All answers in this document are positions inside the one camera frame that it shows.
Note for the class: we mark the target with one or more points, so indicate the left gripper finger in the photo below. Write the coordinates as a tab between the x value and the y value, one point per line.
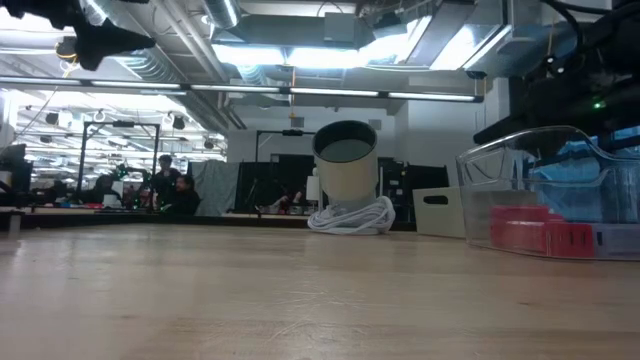
107	42

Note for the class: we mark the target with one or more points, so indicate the white blue power adapter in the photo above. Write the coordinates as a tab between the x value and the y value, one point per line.
617	241

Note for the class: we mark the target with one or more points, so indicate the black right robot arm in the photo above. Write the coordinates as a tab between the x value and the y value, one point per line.
575	95

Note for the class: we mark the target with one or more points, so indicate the black round ceiling fixture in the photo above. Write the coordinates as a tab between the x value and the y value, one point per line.
65	49

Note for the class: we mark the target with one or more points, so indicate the person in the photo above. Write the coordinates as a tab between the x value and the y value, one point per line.
165	180
105	187
185	197
292	200

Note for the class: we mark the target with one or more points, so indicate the grey hanging cloth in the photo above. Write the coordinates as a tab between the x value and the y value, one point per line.
220	185

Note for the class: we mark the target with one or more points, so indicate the bright ceiling light panel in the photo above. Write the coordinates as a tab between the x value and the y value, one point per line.
300	57

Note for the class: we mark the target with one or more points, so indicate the black partition screen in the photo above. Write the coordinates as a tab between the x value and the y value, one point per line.
260	180

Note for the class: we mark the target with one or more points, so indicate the long linear ceiling light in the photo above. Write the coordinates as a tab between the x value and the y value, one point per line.
330	92

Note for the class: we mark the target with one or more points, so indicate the grey ceiling box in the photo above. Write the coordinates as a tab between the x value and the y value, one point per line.
340	27

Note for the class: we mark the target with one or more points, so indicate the white box behind projector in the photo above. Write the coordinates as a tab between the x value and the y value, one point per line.
313	190

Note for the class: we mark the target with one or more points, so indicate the white cylindrical projector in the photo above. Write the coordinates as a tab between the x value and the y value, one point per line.
345	180

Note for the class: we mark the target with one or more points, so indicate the black background equipment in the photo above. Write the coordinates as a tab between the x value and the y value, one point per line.
425	175

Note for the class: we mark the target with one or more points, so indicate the grey plastic bin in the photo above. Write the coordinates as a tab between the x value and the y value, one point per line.
435	220

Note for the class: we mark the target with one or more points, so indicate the clear plastic bin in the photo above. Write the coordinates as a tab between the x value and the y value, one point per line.
500	170

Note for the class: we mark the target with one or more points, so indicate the black background rig frame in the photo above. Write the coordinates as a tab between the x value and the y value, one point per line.
122	123
292	132

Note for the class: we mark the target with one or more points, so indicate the silver ventilation duct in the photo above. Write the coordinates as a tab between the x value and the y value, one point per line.
222	12

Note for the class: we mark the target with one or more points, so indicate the black table frame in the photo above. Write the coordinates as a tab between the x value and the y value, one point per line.
265	222

